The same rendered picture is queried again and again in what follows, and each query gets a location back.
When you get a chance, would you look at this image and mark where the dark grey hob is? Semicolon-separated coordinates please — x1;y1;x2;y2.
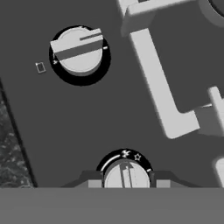
0;0;224;189

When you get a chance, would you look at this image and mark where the pale grey stove knob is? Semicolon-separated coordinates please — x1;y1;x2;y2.
48;24;113;88
95;148;155;189

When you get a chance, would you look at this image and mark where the pale grey hob grate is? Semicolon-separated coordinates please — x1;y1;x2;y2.
115;0;203;140
194;86;224;138

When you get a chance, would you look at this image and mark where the grey round burner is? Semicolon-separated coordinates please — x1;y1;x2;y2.
198;0;224;28

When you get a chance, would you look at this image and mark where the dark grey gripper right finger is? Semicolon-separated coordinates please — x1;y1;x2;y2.
149;170;203;189

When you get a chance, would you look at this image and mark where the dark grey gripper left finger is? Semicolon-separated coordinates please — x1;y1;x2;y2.
60;170;104;189

